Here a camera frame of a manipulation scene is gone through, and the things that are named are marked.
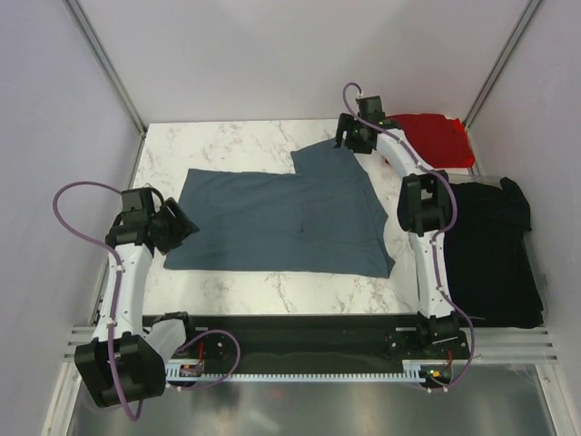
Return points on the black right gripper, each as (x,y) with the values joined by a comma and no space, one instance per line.
(346,123)

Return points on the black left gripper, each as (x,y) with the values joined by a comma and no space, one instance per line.
(182,227)

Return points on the blue grey t shirt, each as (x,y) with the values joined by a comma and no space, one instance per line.
(323,218)

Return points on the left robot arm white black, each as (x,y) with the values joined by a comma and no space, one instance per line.
(124,362)

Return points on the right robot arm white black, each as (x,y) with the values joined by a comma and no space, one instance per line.
(426,210)

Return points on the folded red t shirt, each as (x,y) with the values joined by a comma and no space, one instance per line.
(440,141)

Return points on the aluminium extrusion rails left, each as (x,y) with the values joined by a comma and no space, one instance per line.
(80,335)

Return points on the black t shirt pile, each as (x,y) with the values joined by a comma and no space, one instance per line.
(490,254)

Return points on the clear plastic bin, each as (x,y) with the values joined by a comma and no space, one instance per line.
(540,272)

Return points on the left aluminium frame post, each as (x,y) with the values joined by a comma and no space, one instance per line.
(92,39)

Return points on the aluminium frame post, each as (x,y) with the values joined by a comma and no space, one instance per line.
(509,48)
(92,39)

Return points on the right aluminium frame post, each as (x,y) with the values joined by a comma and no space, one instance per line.
(509,48)

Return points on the black mounting base rail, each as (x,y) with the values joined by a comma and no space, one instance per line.
(312,343)

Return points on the white slotted cable duct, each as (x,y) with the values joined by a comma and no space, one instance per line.
(184,371)

